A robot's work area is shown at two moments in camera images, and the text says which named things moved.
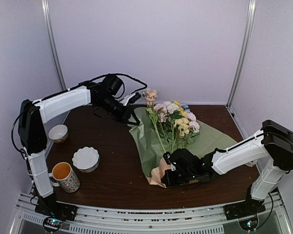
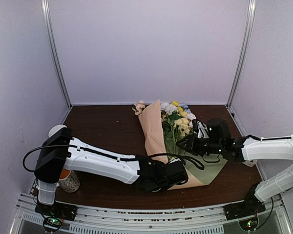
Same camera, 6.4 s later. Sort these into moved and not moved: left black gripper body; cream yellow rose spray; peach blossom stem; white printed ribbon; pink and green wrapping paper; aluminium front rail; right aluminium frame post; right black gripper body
Moved: pink and green wrapping paper; peach blossom stem; left black gripper body; right black gripper body
Not moved: right aluminium frame post; cream yellow rose spray; aluminium front rail; white printed ribbon
